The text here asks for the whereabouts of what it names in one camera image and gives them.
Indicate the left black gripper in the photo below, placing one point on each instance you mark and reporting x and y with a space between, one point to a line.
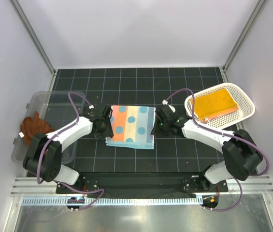
108 132

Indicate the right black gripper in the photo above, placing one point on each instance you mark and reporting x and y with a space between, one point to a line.
156 130

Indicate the light blue orange towel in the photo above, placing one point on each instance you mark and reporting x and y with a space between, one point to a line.
132 126

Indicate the yellow blue patterned towel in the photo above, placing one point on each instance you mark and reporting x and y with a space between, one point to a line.
212 103

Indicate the orange polka dot towel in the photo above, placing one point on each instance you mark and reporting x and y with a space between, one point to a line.
220 114

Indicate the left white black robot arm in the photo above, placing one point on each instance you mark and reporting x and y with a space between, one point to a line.
44 155

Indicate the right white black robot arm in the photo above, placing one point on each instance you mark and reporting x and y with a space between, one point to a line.
240 154

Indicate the white perforated plastic basket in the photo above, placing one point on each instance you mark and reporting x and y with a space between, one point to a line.
245 105

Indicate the dark brown towel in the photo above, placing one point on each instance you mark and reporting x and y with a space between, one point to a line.
30 126

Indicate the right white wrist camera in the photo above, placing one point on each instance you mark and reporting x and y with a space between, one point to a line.
165 102

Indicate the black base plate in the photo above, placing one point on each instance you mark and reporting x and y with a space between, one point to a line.
148 185

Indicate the slotted cable duct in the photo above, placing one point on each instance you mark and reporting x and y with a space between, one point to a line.
79 201

